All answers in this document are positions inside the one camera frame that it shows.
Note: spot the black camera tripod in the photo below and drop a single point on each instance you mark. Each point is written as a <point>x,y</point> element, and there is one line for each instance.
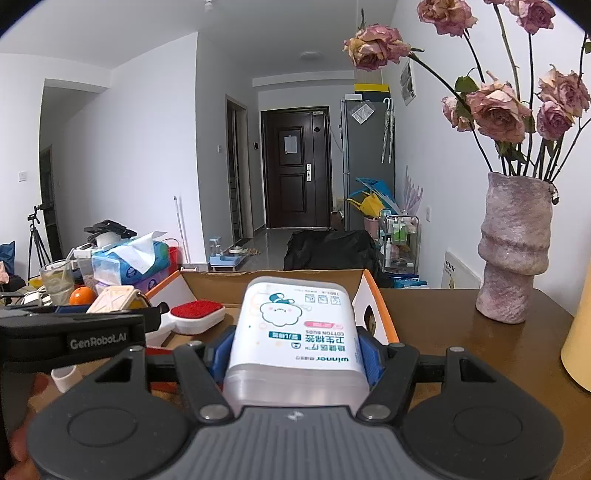
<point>37,240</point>

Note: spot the clear drinking glass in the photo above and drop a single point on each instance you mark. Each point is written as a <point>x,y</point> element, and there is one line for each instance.
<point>56,284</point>

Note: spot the red and white lint brush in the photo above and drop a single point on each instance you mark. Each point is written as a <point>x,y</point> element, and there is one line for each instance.
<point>196,316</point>

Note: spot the white folded umbrella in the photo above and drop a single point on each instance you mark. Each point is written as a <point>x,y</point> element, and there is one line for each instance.
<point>388,129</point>

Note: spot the red cardboard box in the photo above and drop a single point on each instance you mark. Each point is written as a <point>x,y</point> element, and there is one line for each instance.
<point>194,288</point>

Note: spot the blue and yellow bags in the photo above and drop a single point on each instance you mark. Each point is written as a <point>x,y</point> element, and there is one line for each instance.
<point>369,198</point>

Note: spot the bare ceiling bulb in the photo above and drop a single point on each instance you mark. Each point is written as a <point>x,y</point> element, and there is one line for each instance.
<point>210,5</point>

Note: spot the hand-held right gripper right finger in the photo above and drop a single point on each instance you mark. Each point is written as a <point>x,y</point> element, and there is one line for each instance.
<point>371,360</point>

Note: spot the grey refrigerator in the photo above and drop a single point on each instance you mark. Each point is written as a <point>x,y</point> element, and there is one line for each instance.
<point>364,152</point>

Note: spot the red plastic bucket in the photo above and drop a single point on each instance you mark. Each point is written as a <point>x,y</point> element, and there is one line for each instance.
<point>172,258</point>

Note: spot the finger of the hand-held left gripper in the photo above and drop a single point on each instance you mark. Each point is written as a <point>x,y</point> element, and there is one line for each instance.
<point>152,318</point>
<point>69,310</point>

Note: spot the black folded stand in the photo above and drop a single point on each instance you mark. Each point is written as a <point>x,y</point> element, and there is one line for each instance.
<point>111,227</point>

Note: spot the orange fruit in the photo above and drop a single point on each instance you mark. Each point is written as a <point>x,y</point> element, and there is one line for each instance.
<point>82,296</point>

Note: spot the dark brown entrance door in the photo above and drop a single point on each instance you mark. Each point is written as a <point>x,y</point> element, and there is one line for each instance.
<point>295,170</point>

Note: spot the small white cup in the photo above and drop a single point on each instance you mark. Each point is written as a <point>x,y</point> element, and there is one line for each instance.
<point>63,378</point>

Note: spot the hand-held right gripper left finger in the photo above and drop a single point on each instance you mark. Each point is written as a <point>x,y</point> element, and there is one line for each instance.
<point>221,357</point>

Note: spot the white flat board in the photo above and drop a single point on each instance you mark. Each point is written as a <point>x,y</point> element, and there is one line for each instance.
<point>461,272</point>

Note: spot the bunch of dried pink roses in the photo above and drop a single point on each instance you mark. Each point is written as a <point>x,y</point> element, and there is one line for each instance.
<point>498,106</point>

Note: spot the white cotton bud box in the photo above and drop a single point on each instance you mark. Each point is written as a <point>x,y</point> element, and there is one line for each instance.
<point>295,332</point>

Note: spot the person's left hand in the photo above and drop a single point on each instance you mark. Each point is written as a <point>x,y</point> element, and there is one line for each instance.
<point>21,443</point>

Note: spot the pink textured vase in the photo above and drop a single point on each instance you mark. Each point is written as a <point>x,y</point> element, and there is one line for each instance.
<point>515,249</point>

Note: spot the round ceiling lamp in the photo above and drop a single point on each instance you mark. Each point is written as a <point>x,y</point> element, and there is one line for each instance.
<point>310,56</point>

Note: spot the purple feather decoration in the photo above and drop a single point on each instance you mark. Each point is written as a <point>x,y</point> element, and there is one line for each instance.
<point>411,194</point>

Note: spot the blue tissue pack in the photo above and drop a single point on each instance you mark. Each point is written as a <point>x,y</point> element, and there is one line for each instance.
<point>129,261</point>

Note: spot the yellow and black box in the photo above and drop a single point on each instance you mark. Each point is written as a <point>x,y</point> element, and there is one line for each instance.
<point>371,90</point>

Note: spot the white tape roll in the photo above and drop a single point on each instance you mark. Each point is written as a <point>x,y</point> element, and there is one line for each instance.
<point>108,240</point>

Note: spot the clear plastic food container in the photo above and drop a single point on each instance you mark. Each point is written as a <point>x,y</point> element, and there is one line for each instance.
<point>85,267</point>

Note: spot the metal rolling cart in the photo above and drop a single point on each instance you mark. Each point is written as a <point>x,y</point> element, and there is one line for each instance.
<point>399,240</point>

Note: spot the pet feeder bowl stand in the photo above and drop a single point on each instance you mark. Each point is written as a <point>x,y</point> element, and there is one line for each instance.
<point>226,258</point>

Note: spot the yellow thermos jug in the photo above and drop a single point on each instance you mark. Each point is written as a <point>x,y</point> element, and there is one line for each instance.
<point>579,350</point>

